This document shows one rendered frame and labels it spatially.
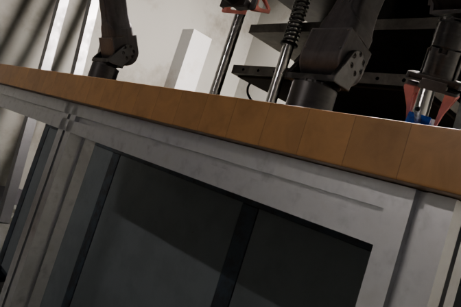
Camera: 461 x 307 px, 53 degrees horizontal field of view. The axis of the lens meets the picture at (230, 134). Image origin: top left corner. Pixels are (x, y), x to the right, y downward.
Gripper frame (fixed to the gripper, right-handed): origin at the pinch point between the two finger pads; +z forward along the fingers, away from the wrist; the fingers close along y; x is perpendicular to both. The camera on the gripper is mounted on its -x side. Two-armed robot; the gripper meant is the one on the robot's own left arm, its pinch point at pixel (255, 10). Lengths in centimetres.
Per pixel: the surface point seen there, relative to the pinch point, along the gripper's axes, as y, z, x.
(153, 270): -4, -8, 78
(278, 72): 51, 70, -6
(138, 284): 1, -7, 83
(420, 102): -23, 66, 2
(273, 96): 50, 71, 5
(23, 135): 203, 24, 65
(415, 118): -59, -5, 27
